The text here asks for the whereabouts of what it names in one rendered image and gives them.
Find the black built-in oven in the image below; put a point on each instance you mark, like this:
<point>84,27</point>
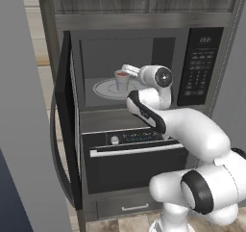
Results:
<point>134,171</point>

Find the white oven knob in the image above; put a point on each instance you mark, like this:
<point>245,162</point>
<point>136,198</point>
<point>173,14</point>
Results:
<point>114,140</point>

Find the grey fridge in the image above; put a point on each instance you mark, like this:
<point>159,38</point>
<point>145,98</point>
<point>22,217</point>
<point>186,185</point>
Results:
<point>22,107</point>

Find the grey glass turntable plate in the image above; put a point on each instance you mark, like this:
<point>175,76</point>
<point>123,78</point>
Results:
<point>105,90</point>

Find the grey drawer front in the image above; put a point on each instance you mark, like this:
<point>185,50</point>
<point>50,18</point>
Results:
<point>112,207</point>

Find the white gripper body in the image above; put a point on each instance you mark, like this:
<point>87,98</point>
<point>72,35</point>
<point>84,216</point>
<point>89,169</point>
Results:
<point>130,70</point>

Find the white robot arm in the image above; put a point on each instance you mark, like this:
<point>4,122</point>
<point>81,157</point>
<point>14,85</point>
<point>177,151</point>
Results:
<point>195,130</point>

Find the black microwave door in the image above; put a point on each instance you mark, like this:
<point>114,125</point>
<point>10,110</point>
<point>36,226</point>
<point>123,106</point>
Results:
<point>68,114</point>

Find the grey wood tall cabinet frame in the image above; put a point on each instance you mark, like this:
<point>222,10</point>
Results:
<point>144,20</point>

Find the grey cup with red contents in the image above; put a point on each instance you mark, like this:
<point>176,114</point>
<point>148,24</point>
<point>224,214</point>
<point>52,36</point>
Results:
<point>121,81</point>

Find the black microwave oven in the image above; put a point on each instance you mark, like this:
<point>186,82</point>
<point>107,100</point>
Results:
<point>134,56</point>

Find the microwave start button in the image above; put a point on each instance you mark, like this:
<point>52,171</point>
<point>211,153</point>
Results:
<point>202,93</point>

